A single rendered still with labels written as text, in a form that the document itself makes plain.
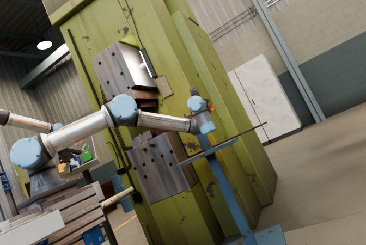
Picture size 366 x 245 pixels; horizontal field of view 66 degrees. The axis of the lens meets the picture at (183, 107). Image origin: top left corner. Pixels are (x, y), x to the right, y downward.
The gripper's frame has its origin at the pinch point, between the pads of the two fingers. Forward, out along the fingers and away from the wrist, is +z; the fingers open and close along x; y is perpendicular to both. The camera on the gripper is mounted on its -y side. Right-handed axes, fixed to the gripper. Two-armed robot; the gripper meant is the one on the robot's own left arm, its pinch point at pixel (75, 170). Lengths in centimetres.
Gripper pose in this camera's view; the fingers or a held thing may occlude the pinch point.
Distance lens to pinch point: 228.5
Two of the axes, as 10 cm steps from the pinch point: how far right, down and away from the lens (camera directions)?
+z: 4.1, 9.0, -1.4
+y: -6.2, 1.6, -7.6
